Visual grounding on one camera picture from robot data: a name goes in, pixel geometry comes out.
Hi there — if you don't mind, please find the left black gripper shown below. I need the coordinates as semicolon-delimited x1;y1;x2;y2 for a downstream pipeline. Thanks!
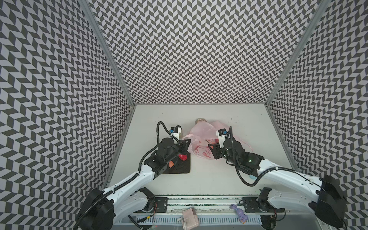
165;138;192;164

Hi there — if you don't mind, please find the red fake strawberry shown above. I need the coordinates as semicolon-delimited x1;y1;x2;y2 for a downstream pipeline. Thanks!
178;154;187;161

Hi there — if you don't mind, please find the pink plastic bag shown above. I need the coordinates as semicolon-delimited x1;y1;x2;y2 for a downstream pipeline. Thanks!
183;121;230;160

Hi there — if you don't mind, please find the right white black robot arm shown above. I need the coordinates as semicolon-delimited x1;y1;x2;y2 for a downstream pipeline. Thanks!
208;128;347;228

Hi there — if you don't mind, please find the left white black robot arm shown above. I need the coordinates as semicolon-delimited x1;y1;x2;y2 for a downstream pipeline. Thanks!
73;126;191;230

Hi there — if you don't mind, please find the black rectangular tray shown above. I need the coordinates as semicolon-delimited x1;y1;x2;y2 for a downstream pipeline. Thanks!
163;154;191;174

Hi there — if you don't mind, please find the tape roll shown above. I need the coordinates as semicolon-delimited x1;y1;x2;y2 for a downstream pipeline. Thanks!
195;118;207;124

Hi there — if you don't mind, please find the purple toy figure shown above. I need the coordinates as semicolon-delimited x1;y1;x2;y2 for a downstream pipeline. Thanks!
230;204;248;224

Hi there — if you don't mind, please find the pink small box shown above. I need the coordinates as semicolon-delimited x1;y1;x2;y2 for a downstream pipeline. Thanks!
182;208;199;230

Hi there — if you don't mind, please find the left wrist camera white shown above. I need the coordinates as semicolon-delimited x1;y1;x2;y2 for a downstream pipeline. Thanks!
170;125;182;141

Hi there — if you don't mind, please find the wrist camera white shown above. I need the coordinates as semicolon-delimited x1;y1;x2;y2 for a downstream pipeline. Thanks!
217;128;228;149
170;125;182;141

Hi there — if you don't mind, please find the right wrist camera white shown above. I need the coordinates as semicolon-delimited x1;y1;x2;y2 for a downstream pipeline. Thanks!
217;128;228;149

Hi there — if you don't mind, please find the aluminium front rail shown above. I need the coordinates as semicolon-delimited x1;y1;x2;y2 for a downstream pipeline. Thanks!
94;195;325;216

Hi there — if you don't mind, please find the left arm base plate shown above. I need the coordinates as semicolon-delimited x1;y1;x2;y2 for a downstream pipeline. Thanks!
142;196;168;213

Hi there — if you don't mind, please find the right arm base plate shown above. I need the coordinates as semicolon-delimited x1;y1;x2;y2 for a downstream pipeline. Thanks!
239;196;285;214

